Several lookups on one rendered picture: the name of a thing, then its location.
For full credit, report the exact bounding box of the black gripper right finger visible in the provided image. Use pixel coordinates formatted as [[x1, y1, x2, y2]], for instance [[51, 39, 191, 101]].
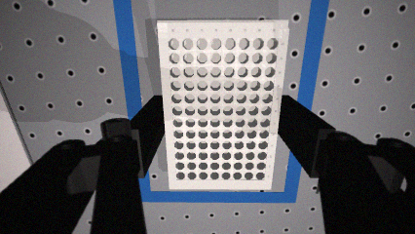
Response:
[[278, 95, 415, 234]]

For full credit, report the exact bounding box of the white well plate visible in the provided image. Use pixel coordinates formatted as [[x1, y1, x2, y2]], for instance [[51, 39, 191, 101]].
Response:
[[157, 20, 289, 189]]

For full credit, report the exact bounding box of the grey perforated base plate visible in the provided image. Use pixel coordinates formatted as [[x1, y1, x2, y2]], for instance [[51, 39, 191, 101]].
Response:
[[0, 0, 415, 234]]

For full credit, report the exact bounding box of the blue tape outline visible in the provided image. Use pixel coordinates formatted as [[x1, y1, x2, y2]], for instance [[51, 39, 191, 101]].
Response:
[[113, 0, 329, 203]]

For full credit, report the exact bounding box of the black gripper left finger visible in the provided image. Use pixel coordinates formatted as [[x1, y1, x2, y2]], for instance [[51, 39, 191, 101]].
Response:
[[0, 96, 165, 234]]

